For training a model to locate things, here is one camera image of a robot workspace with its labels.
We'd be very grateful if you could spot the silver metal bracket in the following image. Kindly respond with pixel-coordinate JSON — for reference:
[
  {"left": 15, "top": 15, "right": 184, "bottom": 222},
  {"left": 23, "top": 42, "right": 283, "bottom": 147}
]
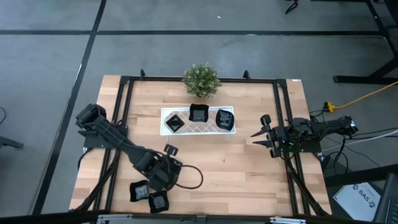
[
  {"left": 269, "top": 217, "right": 307, "bottom": 224},
  {"left": 96, "top": 213, "right": 134, "bottom": 224}
]

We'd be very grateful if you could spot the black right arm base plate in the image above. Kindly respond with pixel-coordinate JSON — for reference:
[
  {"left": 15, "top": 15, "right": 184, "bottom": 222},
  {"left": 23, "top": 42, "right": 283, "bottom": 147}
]
[{"left": 277, "top": 136, "right": 322, "bottom": 154}]

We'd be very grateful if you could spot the white printed paper sheet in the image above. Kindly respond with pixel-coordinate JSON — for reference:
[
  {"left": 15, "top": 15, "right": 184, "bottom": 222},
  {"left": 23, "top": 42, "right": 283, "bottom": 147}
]
[{"left": 331, "top": 182, "right": 382, "bottom": 222}]

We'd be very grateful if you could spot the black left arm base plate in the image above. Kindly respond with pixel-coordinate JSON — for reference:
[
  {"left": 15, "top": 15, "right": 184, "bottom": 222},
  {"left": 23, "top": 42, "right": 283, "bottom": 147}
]
[{"left": 83, "top": 124, "right": 129, "bottom": 150}]

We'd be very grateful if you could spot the black desk leg frame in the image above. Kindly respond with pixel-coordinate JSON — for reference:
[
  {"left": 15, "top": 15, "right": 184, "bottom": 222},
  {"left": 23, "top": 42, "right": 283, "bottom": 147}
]
[{"left": 310, "top": 0, "right": 398, "bottom": 85}]

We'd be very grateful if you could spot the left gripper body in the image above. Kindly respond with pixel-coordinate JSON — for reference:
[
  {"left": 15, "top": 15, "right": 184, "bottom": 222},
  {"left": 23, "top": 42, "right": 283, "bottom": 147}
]
[{"left": 146, "top": 157, "right": 180, "bottom": 189}]

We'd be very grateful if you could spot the artificial green potted plant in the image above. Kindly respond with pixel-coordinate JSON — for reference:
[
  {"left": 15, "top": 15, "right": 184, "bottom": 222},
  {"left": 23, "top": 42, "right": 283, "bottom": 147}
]
[{"left": 182, "top": 63, "right": 223, "bottom": 98}]

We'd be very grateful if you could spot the dark grey laptop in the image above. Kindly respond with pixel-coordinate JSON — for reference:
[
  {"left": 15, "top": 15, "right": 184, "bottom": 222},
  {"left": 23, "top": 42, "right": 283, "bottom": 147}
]
[{"left": 372, "top": 172, "right": 398, "bottom": 224}]

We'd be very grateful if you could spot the black chair leg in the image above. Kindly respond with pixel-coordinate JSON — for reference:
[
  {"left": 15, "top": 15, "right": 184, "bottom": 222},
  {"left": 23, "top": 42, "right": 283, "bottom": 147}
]
[{"left": 0, "top": 135, "right": 25, "bottom": 151}]

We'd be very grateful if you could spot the dark grey desk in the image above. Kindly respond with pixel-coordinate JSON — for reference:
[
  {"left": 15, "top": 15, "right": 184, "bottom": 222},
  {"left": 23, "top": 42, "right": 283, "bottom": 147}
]
[{"left": 323, "top": 163, "right": 398, "bottom": 224}]

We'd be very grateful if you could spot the black aluminium table frame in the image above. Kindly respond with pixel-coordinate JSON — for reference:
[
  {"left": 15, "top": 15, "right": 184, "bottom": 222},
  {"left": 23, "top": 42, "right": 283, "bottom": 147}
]
[{"left": 68, "top": 68, "right": 333, "bottom": 217}]

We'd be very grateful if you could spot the black horizontal frame beam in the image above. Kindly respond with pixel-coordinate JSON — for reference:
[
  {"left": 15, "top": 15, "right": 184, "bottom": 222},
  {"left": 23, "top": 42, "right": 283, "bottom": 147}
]
[{"left": 0, "top": 210, "right": 398, "bottom": 224}]

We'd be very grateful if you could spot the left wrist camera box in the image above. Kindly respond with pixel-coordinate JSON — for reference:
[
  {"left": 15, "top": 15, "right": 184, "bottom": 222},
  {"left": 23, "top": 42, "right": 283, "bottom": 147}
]
[{"left": 167, "top": 160, "right": 183, "bottom": 175}]

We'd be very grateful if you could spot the black power cable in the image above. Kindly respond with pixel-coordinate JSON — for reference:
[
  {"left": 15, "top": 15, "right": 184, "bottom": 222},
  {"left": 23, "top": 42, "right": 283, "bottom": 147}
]
[
  {"left": 309, "top": 108, "right": 398, "bottom": 138},
  {"left": 322, "top": 136, "right": 382, "bottom": 170}
]

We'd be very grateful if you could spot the white lattice wire rack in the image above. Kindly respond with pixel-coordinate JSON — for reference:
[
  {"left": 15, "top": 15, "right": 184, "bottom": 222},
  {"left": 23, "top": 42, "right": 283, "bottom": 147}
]
[{"left": 159, "top": 106, "right": 236, "bottom": 143}]

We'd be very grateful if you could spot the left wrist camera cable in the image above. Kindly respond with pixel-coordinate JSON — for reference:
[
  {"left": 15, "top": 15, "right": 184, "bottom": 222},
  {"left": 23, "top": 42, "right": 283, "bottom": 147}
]
[{"left": 175, "top": 164, "right": 205, "bottom": 190}]

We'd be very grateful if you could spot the small square black plate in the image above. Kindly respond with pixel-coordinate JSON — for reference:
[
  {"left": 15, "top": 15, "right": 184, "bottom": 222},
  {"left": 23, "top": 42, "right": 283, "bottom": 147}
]
[{"left": 165, "top": 113, "right": 186, "bottom": 133}]

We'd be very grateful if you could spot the yellow extension cable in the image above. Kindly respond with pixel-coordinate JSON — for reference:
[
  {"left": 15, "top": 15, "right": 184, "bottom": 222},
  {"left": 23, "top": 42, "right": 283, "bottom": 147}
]
[{"left": 323, "top": 80, "right": 398, "bottom": 113}]

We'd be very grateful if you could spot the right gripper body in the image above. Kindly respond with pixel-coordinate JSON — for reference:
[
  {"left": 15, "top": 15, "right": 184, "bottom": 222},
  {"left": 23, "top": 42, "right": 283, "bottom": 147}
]
[{"left": 269, "top": 126, "right": 287, "bottom": 149}]

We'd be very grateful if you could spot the white cable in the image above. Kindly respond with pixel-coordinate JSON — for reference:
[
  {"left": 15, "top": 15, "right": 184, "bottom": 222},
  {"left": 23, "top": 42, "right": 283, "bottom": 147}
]
[{"left": 320, "top": 129, "right": 398, "bottom": 153}]

